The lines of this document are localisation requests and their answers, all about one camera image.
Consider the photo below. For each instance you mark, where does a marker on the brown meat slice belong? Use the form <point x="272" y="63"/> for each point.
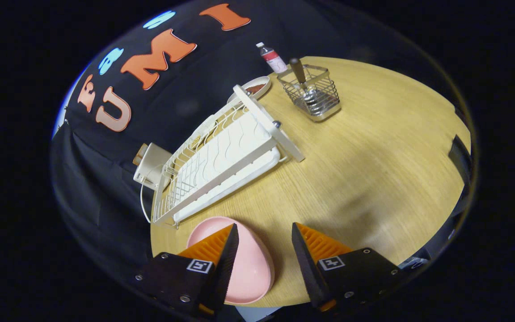
<point x="255" y="89"/>

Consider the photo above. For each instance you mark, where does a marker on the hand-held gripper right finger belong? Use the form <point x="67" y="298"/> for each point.
<point x="306" y="264"/>

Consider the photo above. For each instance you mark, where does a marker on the white toaster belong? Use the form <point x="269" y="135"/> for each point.
<point x="152" y="163"/>

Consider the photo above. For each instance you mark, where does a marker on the pink plate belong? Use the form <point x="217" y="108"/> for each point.
<point x="248" y="268"/>

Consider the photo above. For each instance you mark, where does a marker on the clear bottle with red label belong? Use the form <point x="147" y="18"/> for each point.
<point x="273" y="59"/>

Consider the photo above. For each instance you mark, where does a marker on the white dish rack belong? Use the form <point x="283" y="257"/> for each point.
<point x="235" y="150"/>

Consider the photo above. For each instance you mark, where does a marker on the white plate with meat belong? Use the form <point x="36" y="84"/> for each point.
<point x="262" y="82"/>

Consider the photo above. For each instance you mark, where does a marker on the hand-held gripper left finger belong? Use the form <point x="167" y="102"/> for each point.
<point x="224" y="268"/>

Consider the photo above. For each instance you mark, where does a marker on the toast slice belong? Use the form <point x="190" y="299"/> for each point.
<point x="142" y="154"/>

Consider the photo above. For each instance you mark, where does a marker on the grey tape patch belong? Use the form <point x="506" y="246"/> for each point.
<point x="257" y="313"/>

